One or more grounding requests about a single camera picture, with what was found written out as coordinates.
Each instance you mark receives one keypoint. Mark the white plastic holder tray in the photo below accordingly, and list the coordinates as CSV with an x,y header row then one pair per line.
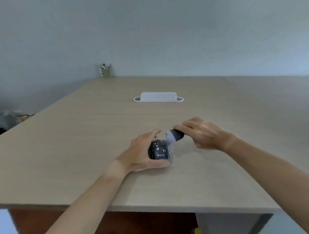
x,y
157,97

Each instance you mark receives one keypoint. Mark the black speckled sock grey toe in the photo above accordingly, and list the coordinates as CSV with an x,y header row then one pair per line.
x,y
159,150

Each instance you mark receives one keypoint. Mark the cardboard pen holder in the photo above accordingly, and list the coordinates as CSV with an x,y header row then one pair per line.
x,y
107,71

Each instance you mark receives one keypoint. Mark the brown wooden cabinet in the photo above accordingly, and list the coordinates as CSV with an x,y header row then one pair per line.
x,y
138,226

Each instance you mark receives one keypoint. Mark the white item in pen holder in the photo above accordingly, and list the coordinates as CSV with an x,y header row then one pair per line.
x,y
101,71

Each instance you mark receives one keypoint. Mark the person's right forearm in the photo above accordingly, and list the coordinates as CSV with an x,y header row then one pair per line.
x,y
274,176

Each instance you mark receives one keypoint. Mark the person's right middle finger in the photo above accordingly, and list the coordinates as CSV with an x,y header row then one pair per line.
x,y
191,123

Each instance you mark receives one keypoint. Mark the person's left thumb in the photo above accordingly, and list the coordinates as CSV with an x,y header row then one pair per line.
x,y
159,164

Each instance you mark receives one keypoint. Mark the person's left forearm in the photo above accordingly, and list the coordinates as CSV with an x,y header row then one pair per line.
x,y
89,205

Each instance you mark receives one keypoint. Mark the grey table support panel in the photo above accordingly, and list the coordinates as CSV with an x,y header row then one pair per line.
x,y
230,226

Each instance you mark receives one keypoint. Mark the person's right hand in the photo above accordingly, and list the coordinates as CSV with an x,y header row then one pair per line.
x,y
209,137

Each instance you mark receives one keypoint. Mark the person's left hand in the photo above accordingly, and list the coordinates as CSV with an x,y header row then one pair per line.
x,y
135,156

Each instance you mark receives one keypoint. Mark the clutter of plastic bags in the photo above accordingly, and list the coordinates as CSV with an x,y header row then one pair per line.
x,y
6,122

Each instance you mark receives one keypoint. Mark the yellow round object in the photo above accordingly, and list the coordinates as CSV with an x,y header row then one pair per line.
x,y
197,232

